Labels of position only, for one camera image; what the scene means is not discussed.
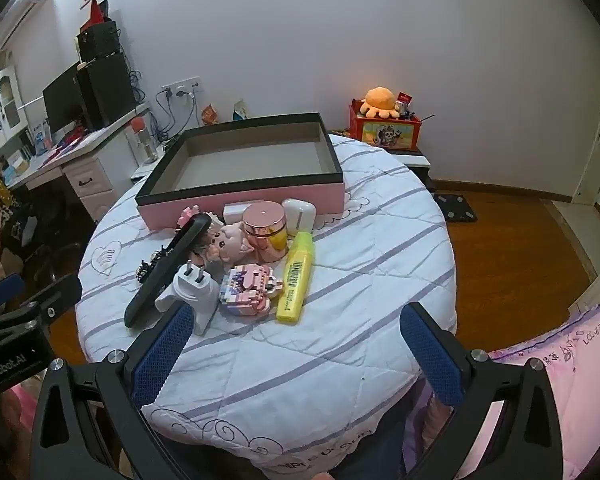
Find white charger plug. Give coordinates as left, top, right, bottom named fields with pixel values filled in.
left=153, top=259, right=221, bottom=337

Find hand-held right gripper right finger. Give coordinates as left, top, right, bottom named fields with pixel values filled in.
left=399, top=301, right=567, bottom=480

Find pink pig figurine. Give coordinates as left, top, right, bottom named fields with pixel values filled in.
left=200, top=222, right=255, bottom=265

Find black computer tower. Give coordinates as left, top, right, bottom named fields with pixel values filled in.
left=75, top=52, right=137, bottom=131

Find red paper sheets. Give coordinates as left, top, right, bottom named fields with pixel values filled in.
left=37, top=127, right=113, bottom=170

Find pink printed blanket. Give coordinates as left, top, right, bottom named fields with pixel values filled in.
left=415, top=296, right=600, bottom=480

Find black power cable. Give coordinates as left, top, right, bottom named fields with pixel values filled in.
left=152, top=87, right=201, bottom=143

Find pink flower brick toy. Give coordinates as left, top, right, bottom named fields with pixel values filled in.
left=176, top=204, right=203, bottom=228

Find white wall socket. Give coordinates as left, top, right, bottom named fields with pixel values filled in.
left=160, top=76, right=202, bottom=101

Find black computer monitor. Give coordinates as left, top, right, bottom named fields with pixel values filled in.
left=42, top=60, right=88, bottom=136

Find white striped quilt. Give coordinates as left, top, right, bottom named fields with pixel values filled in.
left=76, top=134, right=457, bottom=476

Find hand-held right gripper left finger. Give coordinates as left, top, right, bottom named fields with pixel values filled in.
left=29, top=301, right=201, bottom=480

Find white door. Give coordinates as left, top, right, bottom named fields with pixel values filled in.
left=572, top=50, right=600, bottom=211

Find yellow highlighter pen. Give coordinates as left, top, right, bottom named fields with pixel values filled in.
left=275, top=231, right=317, bottom=323

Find pink gold jar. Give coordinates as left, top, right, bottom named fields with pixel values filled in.
left=242, top=201, right=288, bottom=263

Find black office chair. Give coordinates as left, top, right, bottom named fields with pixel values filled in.
left=5, top=185, right=98, bottom=281

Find orange octopus plush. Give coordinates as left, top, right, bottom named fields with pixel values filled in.
left=359, top=86, right=400, bottom=121

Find white desk with drawer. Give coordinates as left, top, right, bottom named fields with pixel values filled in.
left=5, top=102, right=153, bottom=223

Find red storage crate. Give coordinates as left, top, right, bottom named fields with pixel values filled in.
left=349, top=104, right=423, bottom=153

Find white air conditioner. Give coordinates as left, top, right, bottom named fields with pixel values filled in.
left=0, top=0, right=51, bottom=53

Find pink box with black rim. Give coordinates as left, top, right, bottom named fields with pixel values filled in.
left=135, top=112, right=346, bottom=231

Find clear bottle with red lid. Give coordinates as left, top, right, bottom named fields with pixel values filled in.
left=131, top=116, right=160, bottom=165

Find black bathroom scale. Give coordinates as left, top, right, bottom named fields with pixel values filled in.
left=432, top=191, right=481, bottom=224

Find white earbuds case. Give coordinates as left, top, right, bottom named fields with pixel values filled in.
left=281, top=198, right=319, bottom=238

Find pink brick block toy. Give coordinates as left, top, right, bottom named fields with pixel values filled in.
left=218, top=263, right=285, bottom=318

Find red paper bag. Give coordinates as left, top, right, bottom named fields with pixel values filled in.
left=79, top=0, right=106, bottom=31

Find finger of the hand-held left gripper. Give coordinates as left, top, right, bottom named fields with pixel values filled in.
left=0, top=273, right=84, bottom=346
left=0, top=273, right=25, bottom=318

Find white glass door cabinet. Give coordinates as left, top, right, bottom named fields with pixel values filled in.
left=0, top=62, right=31, bottom=153

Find black hair clip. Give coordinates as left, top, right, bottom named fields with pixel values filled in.
left=135, top=245, right=173, bottom=286

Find black remote-like handle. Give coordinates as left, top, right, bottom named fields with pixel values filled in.
left=124, top=212, right=213, bottom=329

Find small white box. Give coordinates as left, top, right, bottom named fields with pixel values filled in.
left=223, top=202, right=251, bottom=223

